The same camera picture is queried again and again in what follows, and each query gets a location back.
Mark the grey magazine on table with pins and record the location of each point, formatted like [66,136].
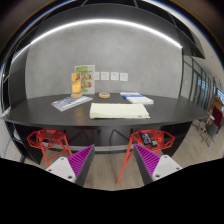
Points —
[69,102]

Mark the red metal stool left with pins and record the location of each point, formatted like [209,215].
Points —
[45,139]

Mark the white wall socket plate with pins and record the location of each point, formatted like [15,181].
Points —
[115,76]
[104,75]
[123,76]

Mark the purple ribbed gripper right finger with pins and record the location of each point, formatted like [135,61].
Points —
[152,166]

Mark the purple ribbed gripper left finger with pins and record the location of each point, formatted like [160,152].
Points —
[74,168]

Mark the black oval table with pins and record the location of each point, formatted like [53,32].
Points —
[101,122]

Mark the white wall socket plate right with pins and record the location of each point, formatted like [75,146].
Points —
[123,76]

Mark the green white standing poster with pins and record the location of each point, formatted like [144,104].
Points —
[87,73]

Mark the round wooden coaster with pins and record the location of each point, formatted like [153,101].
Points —
[104,95]

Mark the red metal stool right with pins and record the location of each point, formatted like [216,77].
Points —
[163,138]

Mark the pale yellow folded towel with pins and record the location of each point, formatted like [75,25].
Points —
[118,111]

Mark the black phone on stool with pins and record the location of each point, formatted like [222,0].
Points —
[147,140]

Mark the red metal stool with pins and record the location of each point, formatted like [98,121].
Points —
[163,138]
[45,139]

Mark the white wall socket plate left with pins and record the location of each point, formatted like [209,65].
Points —
[104,75]

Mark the curved ceiling light strip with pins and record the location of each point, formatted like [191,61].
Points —
[103,22]

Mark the orange sign on wooden stand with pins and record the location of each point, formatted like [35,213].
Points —
[76,85]

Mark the dark chair in background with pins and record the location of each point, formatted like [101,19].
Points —
[209,132]

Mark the white wall socket plate middle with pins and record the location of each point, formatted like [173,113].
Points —
[115,76]

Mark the white blue striped folded towel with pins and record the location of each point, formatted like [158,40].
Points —
[136,98]

